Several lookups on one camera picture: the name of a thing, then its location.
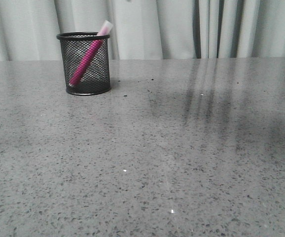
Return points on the grey curtain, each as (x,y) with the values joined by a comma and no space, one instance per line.
(146,29)

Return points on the black mesh pen holder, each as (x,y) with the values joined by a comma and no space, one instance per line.
(96,79)

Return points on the pink pen clear cap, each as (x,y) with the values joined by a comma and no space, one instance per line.
(90,54)

